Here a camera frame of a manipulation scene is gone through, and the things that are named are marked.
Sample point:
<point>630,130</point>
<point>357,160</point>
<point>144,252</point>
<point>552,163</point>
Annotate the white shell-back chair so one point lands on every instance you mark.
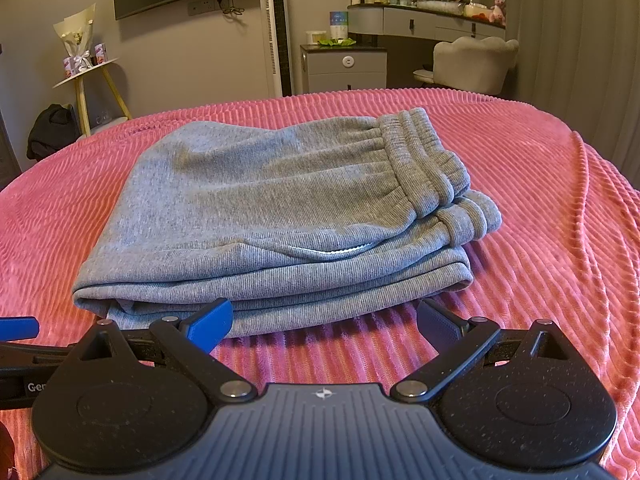
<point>475,62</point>

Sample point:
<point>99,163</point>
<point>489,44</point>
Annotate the grey bedside cabinet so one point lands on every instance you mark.
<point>345,72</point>

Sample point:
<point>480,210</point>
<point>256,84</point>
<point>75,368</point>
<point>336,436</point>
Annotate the grey vanity desk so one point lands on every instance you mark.
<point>410,20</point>

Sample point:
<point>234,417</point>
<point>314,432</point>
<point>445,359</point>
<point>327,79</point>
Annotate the blue and white canister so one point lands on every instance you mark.
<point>338,24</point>

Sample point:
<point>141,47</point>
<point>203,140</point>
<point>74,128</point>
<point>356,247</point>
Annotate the pink ribbed blanket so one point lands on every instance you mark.
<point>525,260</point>

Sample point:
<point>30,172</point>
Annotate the pink plush toy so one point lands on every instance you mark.
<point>498,10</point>

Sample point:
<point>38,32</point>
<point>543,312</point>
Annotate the grey pants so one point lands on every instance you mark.
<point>280,200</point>

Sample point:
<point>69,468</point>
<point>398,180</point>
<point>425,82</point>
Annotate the wall power socket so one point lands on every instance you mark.
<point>207,5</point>

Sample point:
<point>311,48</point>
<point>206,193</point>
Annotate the round white side table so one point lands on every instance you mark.
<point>100,67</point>

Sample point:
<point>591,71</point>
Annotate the black bag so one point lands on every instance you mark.
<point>52,130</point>

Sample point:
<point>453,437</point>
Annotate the grey curtain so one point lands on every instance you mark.
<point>575,35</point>

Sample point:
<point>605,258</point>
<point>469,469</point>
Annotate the white tower fan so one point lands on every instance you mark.
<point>277,35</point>

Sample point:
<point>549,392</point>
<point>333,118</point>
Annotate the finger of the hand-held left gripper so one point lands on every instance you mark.
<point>17,328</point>

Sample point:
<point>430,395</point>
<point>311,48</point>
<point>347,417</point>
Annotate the small pink gift box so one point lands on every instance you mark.
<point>68,64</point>
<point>101,53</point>

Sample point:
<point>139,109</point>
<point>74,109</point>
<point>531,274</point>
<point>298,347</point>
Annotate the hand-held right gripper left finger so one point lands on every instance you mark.
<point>212,322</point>

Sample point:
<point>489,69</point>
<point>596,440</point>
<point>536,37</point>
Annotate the wrapped flower bouquet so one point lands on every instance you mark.
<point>75,30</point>

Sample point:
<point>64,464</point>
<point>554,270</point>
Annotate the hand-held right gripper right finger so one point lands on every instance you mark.
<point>437,322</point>

